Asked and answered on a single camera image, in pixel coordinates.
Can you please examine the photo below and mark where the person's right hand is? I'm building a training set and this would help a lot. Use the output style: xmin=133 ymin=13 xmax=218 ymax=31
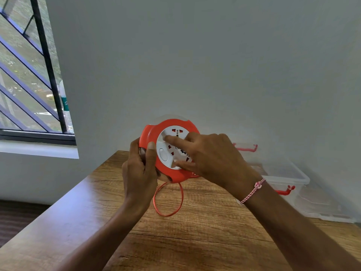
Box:
xmin=164 ymin=132 xmax=262 ymax=200

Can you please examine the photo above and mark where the person's left hand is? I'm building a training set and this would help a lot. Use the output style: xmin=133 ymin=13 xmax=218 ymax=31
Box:
xmin=122 ymin=138 xmax=171 ymax=205

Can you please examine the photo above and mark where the orange round extension cord reel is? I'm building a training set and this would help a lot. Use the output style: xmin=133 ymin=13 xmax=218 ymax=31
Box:
xmin=138 ymin=119 xmax=201 ymax=184

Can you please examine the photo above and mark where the person's left forearm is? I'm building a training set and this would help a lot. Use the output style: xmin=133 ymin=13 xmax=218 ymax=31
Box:
xmin=55 ymin=195 xmax=154 ymax=271

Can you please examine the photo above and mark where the person's right forearm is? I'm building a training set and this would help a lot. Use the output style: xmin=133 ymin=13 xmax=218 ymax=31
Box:
xmin=240 ymin=180 xmax=361 ymax=271

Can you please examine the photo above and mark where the clear plastic storage box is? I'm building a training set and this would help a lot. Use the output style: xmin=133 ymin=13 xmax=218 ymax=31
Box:
xmin=233 ymin=143 xmax=310 ymax=201

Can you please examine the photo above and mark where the clear bottle with green label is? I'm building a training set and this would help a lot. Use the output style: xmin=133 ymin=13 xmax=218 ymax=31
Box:
xmin=58 ymin=80 xmax=74 ymax=134

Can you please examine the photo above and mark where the clear plastic box lid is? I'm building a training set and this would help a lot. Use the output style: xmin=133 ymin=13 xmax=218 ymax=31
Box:
xmin=293 ymin=180 xmax=356 ymax=224

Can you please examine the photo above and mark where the window with dark metal grille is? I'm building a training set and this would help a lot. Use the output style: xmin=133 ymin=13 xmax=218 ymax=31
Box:
xmin=0 ymin=0 xmax=77 ymax=146

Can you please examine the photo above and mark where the orange flat power cord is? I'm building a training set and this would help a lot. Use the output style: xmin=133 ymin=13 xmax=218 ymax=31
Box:
xmin=153 ymin=173 xmax=200 ymax=217

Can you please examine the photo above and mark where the pink white braided bracelet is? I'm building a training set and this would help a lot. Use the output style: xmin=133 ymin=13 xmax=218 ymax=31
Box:
xmin=236 ymin=178 xmax=266 ymax=206

